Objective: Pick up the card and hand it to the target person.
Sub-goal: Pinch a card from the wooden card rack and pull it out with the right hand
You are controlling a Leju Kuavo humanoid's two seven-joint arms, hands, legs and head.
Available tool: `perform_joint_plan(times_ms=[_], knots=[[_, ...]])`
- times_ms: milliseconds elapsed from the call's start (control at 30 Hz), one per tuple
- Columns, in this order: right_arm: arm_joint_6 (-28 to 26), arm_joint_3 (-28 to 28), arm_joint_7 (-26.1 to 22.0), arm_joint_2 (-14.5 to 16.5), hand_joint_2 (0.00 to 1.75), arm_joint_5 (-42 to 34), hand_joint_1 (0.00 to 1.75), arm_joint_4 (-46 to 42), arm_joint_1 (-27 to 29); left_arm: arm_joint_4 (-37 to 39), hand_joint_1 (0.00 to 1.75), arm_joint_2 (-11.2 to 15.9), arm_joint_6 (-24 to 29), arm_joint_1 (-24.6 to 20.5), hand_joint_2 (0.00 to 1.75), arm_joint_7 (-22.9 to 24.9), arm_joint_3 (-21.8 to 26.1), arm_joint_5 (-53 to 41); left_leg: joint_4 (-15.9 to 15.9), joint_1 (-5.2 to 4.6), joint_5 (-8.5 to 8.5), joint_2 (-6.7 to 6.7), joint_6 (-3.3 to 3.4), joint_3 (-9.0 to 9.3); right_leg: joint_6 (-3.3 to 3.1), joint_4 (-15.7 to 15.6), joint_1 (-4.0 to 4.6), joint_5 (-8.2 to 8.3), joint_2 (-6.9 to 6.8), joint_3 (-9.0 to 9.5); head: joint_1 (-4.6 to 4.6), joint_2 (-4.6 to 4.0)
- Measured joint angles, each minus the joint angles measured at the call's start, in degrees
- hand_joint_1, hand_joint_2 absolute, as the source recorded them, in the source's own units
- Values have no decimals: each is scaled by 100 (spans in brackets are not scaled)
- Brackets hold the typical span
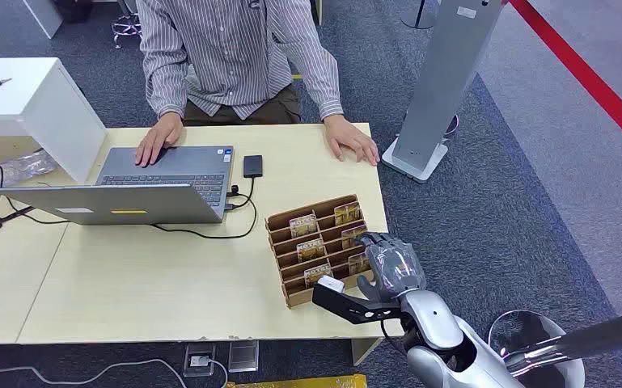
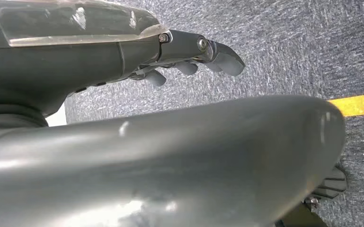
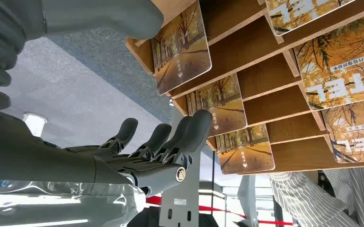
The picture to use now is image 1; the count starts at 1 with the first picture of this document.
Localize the person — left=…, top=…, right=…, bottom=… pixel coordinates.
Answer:
left=135, top=0, right=345, bottom=128

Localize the long black laptop cable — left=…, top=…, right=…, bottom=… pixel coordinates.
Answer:
left=148, top=184, right=259, bottom=240

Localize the person's left hand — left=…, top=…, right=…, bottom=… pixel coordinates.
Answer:
left=323, top=113, right=381, bottom=167

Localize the dark grey stanchion pole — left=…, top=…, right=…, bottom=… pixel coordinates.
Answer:
left=503, top=306, right=622, bottom=378

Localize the red barrier belt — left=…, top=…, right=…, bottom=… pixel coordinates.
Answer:
left=507, top=0, right=622, bottom=164

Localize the white floor cable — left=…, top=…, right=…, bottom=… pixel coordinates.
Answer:
left=0, top=357, right=230, bottom=388

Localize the grey laptop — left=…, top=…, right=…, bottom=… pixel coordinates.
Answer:
left=0, top=145, right=235, bottom=226

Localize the black external drive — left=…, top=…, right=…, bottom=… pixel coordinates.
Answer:
left=243, top=154, right=264, bottom=179

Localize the empty floor socket box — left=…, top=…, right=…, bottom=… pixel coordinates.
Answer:
left=227, top=340, right=260, bottom=373

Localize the thin black cable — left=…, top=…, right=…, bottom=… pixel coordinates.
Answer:
left=0, top=158, right=70, bottom=226

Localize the black robot wrist cable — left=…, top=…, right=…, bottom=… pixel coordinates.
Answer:
left=380, top=318, right=408, bottom=357

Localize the pale table leg panel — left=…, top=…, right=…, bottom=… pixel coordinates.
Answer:
left=350, top=337, right=386, bottom=367

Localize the white box cabinet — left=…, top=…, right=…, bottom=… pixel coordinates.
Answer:
left=0, top=57, right=108, bottom=186

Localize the black stanchion with round base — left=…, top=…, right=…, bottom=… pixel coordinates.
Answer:
left=400, top=0, right=440, bottom=31

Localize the grey pillar stand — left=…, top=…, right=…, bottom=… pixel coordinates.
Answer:
left=381, top=0, right=505, bottom=184

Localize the chrome chair base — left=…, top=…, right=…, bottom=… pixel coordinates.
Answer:
left=111, top=0, right=143, bottom=49

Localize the floor socket box with plug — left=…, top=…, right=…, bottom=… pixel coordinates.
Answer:
left=183, top=342, right=217, bottom=378

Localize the short black drive cable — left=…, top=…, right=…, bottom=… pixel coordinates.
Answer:
left=223, top=176, right=257, bottom=211

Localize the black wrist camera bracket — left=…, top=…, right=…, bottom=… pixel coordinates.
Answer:
left=311, top=276, right=404, bottom=326

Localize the white furniture panel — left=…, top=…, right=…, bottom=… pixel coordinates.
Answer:
left=21, top=0, right=66, bottom=40

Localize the clear plastic bottle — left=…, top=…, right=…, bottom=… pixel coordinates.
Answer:
left=0, top=149, right=58, bottom=191

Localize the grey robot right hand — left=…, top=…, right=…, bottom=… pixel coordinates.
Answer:
left=355, top=231, right=428, bottom=304

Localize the person's right hand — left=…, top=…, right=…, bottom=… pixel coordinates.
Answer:
left=133, top=111, right=184, bottom=169

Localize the yellow flat object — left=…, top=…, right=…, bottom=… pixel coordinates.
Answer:
left=227, top=373, right=369, bottom=388

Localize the brown cardboard card holder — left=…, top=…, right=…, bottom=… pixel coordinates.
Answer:
left=264, top=193, right=377, bottom=310

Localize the chrome round stanchion base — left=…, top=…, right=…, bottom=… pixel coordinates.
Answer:
left=487, top=309, right=586, bottom=388

